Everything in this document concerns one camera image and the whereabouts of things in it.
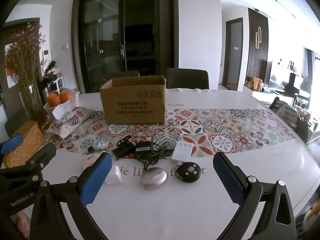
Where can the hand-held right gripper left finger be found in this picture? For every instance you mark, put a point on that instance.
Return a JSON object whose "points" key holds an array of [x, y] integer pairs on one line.
{"points": [[97, 180]]}

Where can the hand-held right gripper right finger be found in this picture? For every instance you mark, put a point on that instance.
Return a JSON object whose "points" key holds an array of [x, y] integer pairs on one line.
{"points": [[228, 180]]}

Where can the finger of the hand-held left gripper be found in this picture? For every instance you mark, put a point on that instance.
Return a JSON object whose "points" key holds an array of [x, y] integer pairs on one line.
{"points": [[43, 153], [11, 143]]}

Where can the small white charger cube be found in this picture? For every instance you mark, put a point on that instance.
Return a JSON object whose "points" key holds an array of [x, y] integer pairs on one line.
{"points": [[113, 176]]}

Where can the pink round case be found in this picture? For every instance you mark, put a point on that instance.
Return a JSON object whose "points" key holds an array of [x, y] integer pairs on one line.
{"points": [[87, 162]]}

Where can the black round device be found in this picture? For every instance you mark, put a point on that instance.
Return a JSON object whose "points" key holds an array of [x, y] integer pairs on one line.
{"points": [[190, 172]]}

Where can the black clip device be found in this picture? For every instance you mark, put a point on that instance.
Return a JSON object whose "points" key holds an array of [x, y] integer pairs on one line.
{"points": [[122, 148]]}

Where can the white rectangular plug adapter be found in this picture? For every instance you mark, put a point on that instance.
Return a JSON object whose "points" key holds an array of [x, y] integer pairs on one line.
{"points": [[182, 151]]}

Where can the silver oval case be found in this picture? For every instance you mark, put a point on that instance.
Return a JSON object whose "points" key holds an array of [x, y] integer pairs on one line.
{"points": [[153, 178]]}

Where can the brown cardboard box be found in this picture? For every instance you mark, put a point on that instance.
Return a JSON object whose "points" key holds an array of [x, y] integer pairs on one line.
{"points": [[135, 105]]}

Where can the person's left forearm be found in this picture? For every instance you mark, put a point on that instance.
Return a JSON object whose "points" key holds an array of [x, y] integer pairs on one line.
{"points": [[22, 222]]}

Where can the woven tan basket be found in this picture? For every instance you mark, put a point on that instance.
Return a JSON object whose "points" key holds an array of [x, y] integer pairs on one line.
{"points": [[27, 142]]}

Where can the leaf print tissue pouch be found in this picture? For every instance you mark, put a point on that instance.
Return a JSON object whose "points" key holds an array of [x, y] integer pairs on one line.
{"points": [[72, 121]]}

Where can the glass vase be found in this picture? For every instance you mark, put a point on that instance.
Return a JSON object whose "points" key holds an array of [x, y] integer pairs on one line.
{"points": [[33, 105]]}

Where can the orange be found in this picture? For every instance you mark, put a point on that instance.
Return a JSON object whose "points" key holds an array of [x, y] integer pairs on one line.
{"points": [[53, 100], [65, 96]]}

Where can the white patterned tablecloth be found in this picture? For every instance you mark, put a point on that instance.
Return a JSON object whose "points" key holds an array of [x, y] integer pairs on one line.
{"points": [[175, 205]]}

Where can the clear fruit bowl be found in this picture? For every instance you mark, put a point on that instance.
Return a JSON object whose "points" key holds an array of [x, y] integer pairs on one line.
{"points": [[74, 101]]}

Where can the white storage shelf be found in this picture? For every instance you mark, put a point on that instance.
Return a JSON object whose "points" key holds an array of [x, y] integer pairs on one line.
{"points": [[56, 85]]}

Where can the chair with draped cloth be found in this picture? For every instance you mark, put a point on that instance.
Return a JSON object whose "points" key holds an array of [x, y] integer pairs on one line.
{"points": [[287, 115]]}

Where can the dried flower bouquet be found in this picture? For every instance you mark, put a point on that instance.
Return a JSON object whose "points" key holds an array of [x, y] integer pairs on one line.
{"points": [[25, 55]]}

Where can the orange paper bags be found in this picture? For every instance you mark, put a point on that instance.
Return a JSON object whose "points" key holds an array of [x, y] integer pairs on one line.
{"points": [[257, 82]]}

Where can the dark dining chair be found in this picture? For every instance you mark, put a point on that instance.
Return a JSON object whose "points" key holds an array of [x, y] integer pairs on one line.
{"points": [[125, 74], [187, 78]]}

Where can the dark framed interior door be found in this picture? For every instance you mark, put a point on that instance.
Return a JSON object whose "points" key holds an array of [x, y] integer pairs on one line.
{"points": [[233, 52]]}

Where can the dark glass door cabinet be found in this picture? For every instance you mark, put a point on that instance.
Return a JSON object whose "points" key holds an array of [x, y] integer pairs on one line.
{"points": [[112, 42]]}

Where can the white wall intercom panel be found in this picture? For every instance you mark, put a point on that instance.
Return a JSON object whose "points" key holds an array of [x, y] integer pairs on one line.
{"points": [[47, 53]]}

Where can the dark slatted wall panel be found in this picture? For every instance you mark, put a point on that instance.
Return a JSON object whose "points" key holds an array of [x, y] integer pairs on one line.
{"points": [[262, 62]]}

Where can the looped wall lamp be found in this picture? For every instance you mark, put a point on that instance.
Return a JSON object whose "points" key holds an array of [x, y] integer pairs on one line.
{"points": [[258, 38]]}

